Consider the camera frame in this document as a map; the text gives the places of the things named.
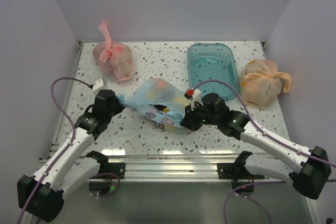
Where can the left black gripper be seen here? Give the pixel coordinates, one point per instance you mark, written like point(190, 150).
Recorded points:
point(119, 106)

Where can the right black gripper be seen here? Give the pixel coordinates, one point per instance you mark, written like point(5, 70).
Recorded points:
point(189, 120)

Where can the light blue printed plastic bag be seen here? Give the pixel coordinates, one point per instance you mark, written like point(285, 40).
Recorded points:
point(160, 102)

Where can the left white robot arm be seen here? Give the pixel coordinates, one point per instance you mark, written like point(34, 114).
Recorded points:
point(43, 194)

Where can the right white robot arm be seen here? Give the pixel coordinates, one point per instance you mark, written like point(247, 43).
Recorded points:
point(307, 169)

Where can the pink knotted plastic bag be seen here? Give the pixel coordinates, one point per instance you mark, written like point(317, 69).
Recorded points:
point(113, 58)

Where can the orange knotted plastic bag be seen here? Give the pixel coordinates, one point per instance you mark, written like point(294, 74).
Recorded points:
point(261, 82)

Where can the teal transparent plastic tray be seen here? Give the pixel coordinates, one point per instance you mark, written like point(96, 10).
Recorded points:
point(213, 61)

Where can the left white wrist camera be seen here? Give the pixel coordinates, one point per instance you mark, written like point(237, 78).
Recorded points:
point(100, 84)

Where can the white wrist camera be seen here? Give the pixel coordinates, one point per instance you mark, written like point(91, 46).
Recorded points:
point(195, 97)
point(100, 84)

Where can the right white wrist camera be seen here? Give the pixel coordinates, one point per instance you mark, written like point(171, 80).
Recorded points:
point(195, 97)

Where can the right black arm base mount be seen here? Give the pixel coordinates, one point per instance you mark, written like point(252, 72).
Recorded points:
point(237, 173)

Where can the aluminium table front rail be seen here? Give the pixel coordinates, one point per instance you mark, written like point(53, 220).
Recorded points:
point(196, 168)

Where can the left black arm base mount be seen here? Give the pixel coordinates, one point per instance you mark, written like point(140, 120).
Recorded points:
point(107, 181)

